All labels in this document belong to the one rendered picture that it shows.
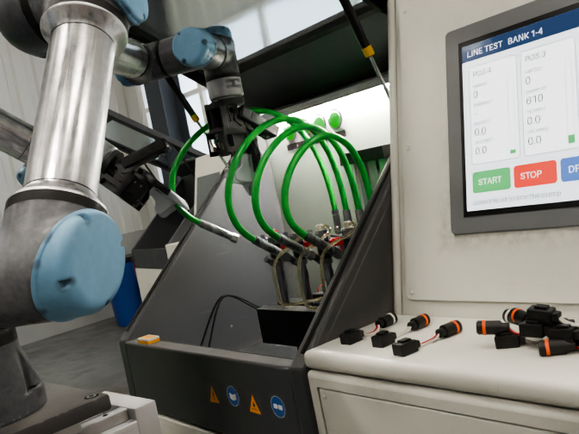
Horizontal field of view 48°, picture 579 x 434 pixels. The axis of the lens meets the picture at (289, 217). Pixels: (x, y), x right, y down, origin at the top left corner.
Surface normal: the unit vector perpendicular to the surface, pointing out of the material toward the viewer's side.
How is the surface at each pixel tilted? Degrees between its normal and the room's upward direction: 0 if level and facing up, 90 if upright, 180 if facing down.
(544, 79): 76
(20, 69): 90
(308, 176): 90
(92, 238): 96
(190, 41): 91
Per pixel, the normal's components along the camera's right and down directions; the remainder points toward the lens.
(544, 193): -0.78, -0.06
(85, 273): 0.94, -0.05
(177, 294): 0.63, -0.08
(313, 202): -0.75, 0.18
